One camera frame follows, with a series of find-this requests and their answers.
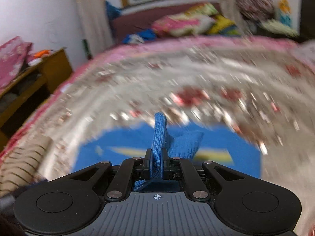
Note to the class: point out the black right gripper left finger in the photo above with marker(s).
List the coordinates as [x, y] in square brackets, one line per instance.
[130, 171]

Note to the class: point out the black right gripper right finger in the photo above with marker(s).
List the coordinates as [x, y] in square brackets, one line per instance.
[183, 171]

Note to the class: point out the blue striped knit sweater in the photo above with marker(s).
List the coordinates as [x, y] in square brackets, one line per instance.
[191, 141]

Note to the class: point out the blue clothes pile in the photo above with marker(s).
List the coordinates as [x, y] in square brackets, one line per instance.
[140, 37]

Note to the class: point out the yellow folded clothes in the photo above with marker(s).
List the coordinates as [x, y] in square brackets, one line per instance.
[223, 26]

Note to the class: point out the beige checked folded blanket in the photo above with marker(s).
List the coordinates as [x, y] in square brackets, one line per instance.
[20, 165]

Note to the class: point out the silver floral bedspread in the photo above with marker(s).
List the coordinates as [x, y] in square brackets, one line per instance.
[260, 88]

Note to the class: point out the wooden desk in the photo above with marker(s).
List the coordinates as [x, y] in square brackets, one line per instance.
[29, 90]

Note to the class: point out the beige left curtain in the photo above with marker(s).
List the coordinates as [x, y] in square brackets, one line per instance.
[95, 25]

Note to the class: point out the orange object on desk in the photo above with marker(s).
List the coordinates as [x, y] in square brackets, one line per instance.
[36, 58]

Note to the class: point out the pink floral pillow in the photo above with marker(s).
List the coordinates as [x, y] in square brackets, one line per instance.
[195, 21]

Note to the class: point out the pink floral cloth cover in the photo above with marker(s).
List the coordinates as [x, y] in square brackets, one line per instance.
[13, 55]

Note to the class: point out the brown floral bundle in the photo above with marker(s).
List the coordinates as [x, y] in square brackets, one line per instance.
[256, 10]

